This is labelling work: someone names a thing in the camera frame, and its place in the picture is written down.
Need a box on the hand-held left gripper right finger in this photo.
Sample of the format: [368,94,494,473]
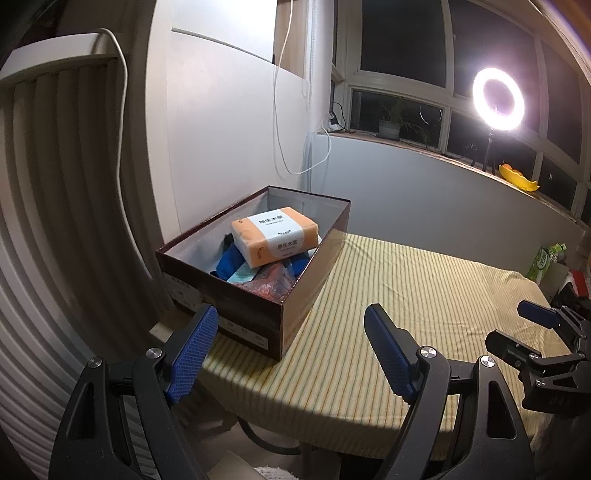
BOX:
[364,303,536,480]

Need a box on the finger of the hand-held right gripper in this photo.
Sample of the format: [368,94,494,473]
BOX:
[517,300,591,352]
[485,330,575,384]

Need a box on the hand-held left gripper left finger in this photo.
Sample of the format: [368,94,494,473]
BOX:
[48,304,220,480]

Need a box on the light blue tube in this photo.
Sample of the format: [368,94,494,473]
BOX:
[227,265,259,284]

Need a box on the blue cloth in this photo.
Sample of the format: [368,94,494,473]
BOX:
[215,244,310,282]

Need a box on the pink item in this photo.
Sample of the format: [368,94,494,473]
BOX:
[238,264,296,303]

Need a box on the brown cardboard box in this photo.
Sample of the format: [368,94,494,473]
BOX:
[156,185,352,361]

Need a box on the orange tissue pack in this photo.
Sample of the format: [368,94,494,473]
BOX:
[231,207,321,269]

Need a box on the green and white package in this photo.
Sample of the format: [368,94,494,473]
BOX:
[526,243,570,284]

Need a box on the yellow striped table cloth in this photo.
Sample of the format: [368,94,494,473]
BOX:
[201,233,561,455]

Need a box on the yellow fruit bowl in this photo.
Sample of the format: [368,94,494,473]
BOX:
[499,164,541,192]

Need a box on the white fluffy cloth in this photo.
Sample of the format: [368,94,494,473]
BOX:
[253,465,301,480]

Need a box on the ribbed padded panel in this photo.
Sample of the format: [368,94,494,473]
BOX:
[0,32,204,480]

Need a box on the potted plant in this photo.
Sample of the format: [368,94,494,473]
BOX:
[376,97,432,148]

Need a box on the white cabinet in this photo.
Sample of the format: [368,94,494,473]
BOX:
[143,0,333,241]

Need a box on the window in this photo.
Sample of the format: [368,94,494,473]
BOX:
[332,0,591,217]

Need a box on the ring light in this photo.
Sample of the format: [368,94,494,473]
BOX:
[472,67,525,131]

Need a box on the thick white cable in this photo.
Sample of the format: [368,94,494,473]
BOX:
[95,28,160,278]

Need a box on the thin white cable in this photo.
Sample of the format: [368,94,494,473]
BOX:
[272,0,332,175]

